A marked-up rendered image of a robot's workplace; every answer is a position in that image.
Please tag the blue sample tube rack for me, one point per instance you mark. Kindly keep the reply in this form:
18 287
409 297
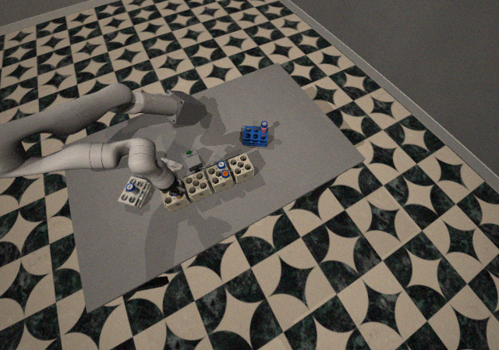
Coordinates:
251 138

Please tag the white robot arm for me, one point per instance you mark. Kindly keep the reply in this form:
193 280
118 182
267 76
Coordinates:
73 116

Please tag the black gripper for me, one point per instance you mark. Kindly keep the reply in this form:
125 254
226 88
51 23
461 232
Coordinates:
174 187

